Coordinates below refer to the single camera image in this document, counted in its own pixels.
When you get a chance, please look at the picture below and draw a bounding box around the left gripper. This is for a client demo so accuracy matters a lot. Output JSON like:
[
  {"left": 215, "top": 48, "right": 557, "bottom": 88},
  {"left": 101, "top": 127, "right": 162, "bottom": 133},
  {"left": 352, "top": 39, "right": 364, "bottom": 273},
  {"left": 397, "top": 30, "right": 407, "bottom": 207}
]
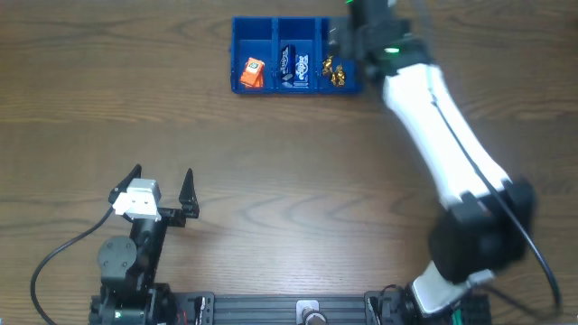
[{"left": 107, "top": 163, "right": 200, "bottom": 228}]

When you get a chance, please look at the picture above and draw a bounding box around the blue candy pack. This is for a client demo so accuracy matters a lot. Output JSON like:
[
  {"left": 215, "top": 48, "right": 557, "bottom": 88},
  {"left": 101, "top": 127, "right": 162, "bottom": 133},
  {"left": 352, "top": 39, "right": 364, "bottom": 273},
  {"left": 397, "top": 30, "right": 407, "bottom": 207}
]
[
  {"left": 293, "top": 52, "right": 312, "bottom": 88},
  {"left": 278, "top": 43, "right": 297, "bottom": 88}
]

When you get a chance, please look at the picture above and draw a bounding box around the blue tray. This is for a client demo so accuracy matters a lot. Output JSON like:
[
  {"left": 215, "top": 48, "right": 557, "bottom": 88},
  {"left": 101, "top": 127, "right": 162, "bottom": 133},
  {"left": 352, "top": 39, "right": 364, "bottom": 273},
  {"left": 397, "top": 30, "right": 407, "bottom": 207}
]
[{"left": 229, "top": 16, "right": 365, "bottom": 96}]

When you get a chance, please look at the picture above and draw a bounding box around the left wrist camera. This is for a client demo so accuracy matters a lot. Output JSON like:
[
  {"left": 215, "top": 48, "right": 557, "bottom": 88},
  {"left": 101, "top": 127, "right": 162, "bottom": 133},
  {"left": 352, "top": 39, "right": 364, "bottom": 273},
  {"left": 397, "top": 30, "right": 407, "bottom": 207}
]
[{"left": 111, "top": 178, "right": 163, "bottom": 222}]

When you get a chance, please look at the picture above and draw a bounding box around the mounting rail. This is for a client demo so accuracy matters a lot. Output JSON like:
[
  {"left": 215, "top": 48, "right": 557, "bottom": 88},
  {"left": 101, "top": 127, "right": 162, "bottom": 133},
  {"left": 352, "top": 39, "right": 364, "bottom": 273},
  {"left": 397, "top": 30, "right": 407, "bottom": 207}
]
[{"left": 89, "top": 292, "right": 492, "bottom": 325}]

